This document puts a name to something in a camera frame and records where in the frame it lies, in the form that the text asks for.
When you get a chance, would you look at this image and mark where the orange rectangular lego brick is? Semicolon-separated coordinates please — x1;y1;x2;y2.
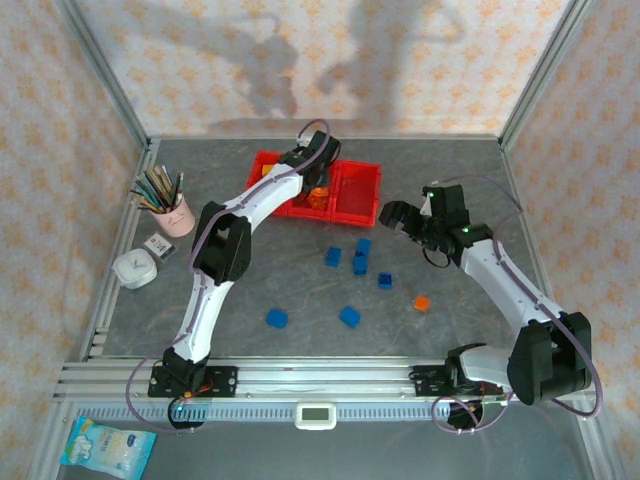
307;187;332;212

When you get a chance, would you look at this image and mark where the pink pencil cup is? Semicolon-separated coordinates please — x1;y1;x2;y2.
151;197;197;239

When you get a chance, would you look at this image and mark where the small white grey card box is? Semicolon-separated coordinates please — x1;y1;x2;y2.
143;232;178;262

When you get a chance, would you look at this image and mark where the white rounded square container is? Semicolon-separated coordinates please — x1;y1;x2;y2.
111;248;159;291

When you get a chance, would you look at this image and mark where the white digital timer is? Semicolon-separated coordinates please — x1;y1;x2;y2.
293;402;338;431

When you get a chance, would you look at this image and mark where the blue snack packet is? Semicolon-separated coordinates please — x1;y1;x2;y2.
59;414;158;480

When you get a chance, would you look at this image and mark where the thin black cable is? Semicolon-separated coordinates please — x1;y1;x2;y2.
421;245;452;270

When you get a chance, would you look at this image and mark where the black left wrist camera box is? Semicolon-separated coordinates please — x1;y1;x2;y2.
305;132;342;169

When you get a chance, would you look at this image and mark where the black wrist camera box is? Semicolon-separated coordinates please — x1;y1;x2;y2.
423;183;470;227
305;132;342;169

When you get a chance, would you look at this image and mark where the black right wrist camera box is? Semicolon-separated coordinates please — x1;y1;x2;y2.
423;183;470;227

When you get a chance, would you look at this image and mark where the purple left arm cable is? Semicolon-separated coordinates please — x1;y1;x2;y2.
125;118;332;436

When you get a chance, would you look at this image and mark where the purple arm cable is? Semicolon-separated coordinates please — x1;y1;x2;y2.
430;175;602;437
125;118;332;436

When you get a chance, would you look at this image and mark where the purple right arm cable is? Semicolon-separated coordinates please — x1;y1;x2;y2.
430;175;602;437

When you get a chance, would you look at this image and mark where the aluminum table back rail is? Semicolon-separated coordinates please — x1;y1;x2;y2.
149;133;504;143

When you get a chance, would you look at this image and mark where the aluminum table side rail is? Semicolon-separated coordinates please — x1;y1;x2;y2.
79;139;162;362
498;139;556;304

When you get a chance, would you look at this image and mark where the aluminum base rail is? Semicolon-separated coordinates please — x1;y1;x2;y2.
53;355;599;404

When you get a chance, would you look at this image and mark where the black round cable grommet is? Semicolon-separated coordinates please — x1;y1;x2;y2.
446;402;485;435
168;399;209;432

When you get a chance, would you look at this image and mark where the aluminum frame post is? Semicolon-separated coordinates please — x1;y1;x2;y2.
497;0;596;149
572;399;619;480
27;399;76;480
54;0;154;149

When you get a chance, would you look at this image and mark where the grey slotted cable duct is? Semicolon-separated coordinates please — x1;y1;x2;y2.
74;401;451;425

